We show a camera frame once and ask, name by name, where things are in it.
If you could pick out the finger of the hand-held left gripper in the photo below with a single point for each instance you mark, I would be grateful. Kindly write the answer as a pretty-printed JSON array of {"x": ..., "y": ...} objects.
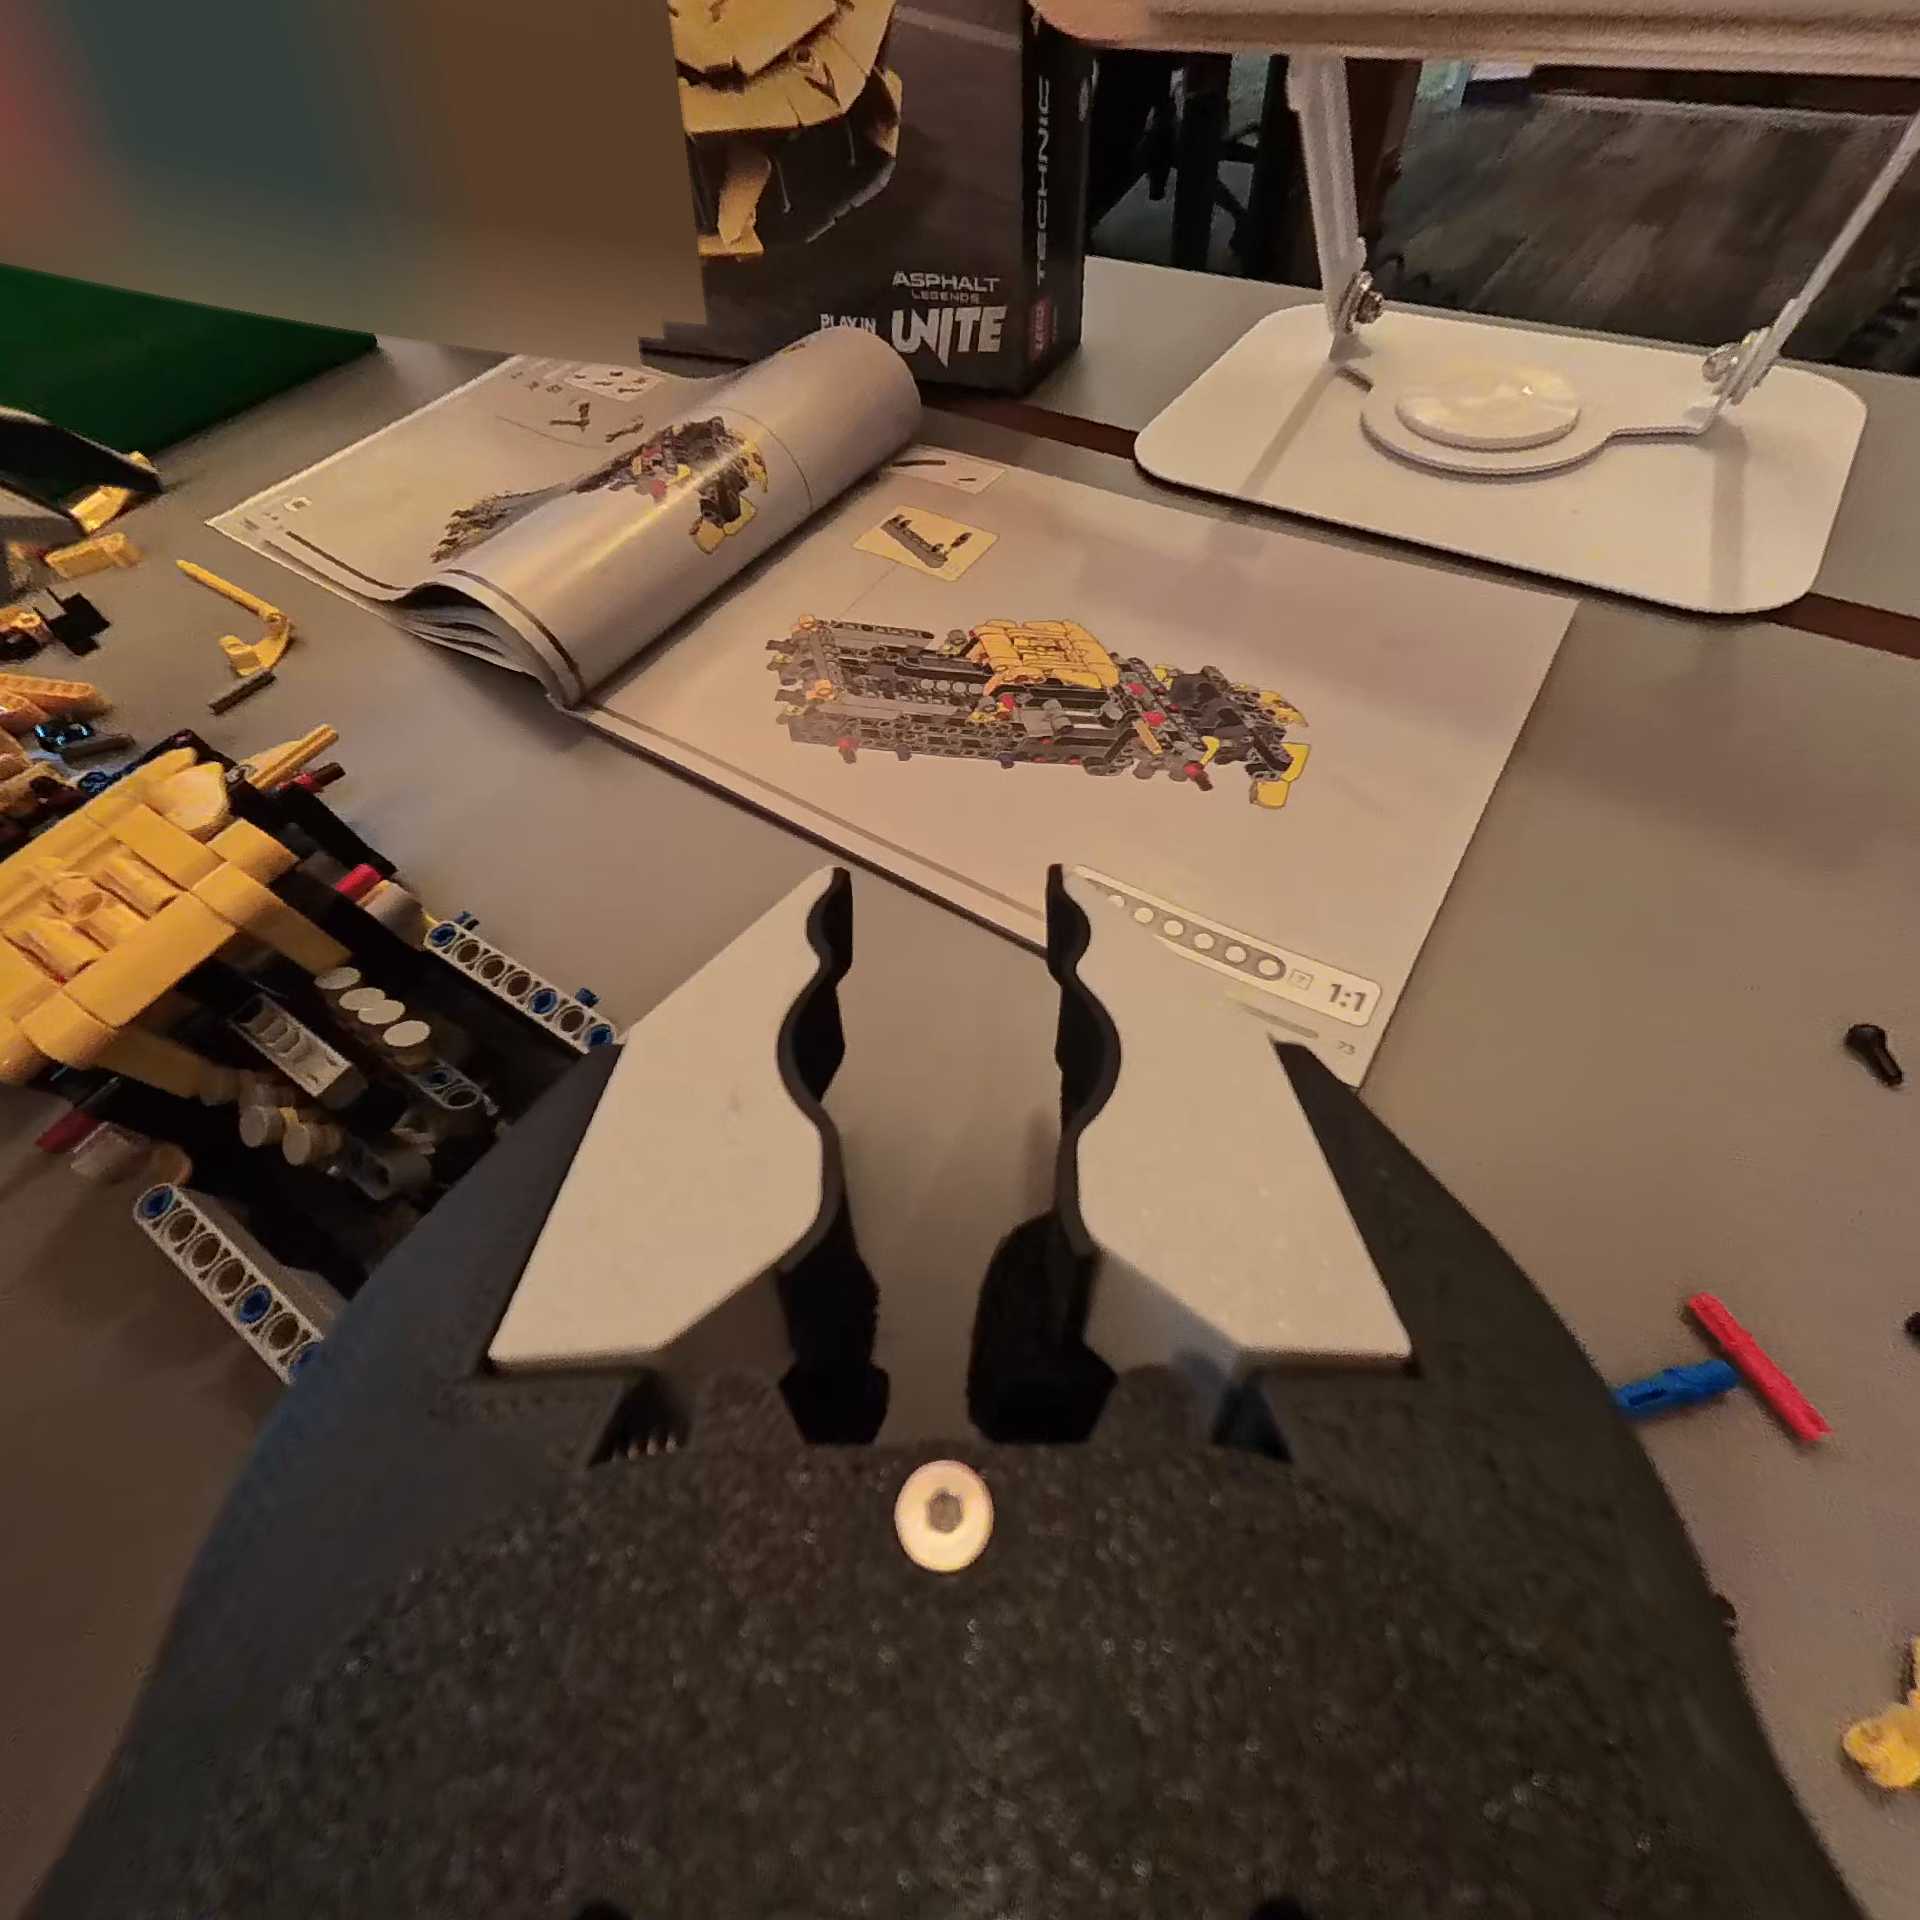
[{"x": 61, "y": 464}]

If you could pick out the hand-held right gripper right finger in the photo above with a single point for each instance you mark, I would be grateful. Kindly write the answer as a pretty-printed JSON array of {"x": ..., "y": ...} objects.
[{"x": 1230, "y": 1215}]

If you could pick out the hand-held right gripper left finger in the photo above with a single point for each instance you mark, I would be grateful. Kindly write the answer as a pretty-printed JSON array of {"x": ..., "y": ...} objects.
[{"x": 674, "y": 1201}]

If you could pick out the partly built toy car model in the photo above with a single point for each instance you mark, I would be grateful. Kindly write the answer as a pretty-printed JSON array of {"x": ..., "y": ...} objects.
[{"x": 135, "y": 885}]

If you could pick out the instruction booklet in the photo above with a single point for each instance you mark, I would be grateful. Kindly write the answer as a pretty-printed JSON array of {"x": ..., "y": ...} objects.
[{"x": 1200, "y": 600}]

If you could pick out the grey desk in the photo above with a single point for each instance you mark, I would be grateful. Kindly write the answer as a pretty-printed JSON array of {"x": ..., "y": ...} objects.
[{"x": 1651, "y": 841}]

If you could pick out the green plastic bin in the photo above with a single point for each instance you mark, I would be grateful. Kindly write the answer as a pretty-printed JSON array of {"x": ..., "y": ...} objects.
[{"x": 150, "y": 360}]

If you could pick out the pile of yellow body panels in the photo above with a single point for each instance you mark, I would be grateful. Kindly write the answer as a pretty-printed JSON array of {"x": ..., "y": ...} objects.
[{"x": 248, "y": 649}]

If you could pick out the large scatter of coloured pins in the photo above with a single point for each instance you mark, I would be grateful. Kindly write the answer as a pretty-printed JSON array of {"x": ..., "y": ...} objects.
[{"x": 1755, "y": 1364}]

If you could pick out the instruction sheet on stand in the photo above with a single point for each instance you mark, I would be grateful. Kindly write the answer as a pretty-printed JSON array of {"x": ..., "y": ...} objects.
[{"x": 1500, "y": 511}]

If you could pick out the toy car set box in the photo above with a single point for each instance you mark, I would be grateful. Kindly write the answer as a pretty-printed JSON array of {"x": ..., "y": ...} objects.
[{"x": 961, "y": 150}]

